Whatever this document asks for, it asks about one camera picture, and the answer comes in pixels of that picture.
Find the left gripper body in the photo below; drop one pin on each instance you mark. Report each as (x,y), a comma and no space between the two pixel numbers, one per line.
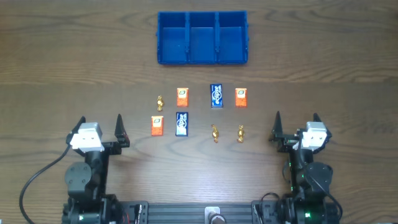
(113,147)

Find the blue candy pack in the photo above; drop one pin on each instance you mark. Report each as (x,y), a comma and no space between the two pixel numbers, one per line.
(216,96)
(182,124)

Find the gold candy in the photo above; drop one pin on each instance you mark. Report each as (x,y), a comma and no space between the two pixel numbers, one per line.
(215,133)
(241,133)
(160,102)

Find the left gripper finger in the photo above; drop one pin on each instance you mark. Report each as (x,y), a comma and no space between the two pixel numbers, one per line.
(74,129)
(121,130)

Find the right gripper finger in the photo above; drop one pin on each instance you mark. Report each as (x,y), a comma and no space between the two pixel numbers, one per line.
(316,118)
(277,126)

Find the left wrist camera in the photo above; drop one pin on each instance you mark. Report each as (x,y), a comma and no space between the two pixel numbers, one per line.
(88,137)

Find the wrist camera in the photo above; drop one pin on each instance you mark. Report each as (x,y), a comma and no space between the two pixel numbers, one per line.
(88,137)
(314,135)

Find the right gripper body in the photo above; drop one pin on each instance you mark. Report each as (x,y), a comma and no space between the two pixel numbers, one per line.
(287,141)

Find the blue tray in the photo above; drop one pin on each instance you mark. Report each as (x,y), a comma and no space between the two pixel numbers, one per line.
(202,46)

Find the mounting rail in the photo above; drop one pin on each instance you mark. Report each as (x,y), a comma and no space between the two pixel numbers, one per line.
(180,213)

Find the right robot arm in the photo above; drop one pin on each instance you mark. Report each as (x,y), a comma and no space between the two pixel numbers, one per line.
(320,178)

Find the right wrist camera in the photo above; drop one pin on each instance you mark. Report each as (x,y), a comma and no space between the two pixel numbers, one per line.
(314,135)

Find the orange candy box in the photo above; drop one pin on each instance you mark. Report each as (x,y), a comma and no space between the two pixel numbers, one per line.
(183,99)
(157,127)
(241,99)

